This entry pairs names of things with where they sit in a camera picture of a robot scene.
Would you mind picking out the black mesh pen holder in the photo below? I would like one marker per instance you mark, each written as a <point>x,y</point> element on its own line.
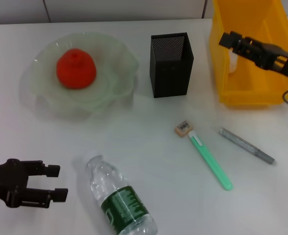
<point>171,78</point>

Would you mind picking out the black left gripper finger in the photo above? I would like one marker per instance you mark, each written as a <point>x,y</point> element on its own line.
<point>59,195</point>
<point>53,171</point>

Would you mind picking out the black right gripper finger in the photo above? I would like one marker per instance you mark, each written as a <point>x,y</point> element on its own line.
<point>228,41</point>
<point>239,36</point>

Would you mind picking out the grey marker pen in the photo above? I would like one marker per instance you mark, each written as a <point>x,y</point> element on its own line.
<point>244,144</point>

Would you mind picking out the mint green pen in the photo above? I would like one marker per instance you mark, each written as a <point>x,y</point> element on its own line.
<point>207,159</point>

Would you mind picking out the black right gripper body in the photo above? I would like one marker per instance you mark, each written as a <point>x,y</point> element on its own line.
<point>266,55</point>

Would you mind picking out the red-orange knitted orange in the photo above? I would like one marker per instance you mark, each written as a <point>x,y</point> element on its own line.
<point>75,71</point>

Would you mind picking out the white paper ball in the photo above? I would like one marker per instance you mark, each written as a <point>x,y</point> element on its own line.
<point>233,63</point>

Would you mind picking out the beige eraser with barcode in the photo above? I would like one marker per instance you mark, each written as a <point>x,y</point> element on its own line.
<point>182,127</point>

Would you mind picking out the yellow plastic bin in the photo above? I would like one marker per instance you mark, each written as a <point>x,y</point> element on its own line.
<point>254,95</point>

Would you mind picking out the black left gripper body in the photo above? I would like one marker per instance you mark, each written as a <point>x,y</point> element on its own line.
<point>7,178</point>

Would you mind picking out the clear green-label water bottle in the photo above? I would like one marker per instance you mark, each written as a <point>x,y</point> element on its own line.
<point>119,203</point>

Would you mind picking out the pale green glass fruit plate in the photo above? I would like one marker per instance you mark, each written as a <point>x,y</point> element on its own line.
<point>109,80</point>

